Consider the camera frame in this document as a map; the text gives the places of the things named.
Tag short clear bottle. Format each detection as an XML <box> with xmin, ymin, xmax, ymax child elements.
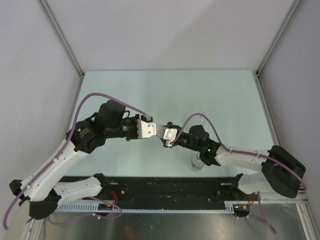
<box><xmin>190</xmin><ymin>153</ymin><xmax>205</xmax><ymax>171</ymax></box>

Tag left aluminium corner post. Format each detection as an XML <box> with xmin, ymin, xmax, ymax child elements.
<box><xmin>37</xmin><ymin>0</ymin><xmax>85</xmax><ymax>77</ymax></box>

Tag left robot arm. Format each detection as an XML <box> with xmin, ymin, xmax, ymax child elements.
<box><xmin>9</xmin><ymin>100</ymin><xmax>152</xmax><ymax>220</ymax></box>

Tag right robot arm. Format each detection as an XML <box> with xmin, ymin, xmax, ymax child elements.
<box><xmin>162</xmin><ymin>122</ymin><xmax>306</xmax><ymax>201</ymax></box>

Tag slotted cable duct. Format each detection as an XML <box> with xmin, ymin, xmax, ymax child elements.
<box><xmin>55</xmin><ymin>202</ymin><xmax>251</xmax><ymax>214</ymax></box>

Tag clear bottle red label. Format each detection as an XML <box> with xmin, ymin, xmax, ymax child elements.
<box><xmin>156</xmin><ymin>125</ymin><xmax>167</xmax><ymax>139</ymax></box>

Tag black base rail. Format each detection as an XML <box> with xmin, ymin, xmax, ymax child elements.
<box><xmin>57</xmin><ymin>176</ymin><xmax>263</xmax><ymax>211</ymax></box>

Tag right aluminium corner post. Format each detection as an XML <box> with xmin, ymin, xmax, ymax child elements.
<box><xmin>254</xmin><ymin>0</ymin><xmax>305</xmax><ymax>76</ymax></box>

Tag aluminium corner post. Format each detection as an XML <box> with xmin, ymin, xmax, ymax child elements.
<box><xmin>37</xmin><ymin>0</ymin><xmax>85</xmax><ymax>77</ymax></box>
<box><xmin>254</xmin><ymin>0</ymin><xmax>305</xmax><ymax>76</ymax></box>

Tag tall clear empty bottle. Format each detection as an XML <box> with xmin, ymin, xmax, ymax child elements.
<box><xmin>196</xmin><ymin>111</ymin><xmax>208</xmax><ymax>127</ymax></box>

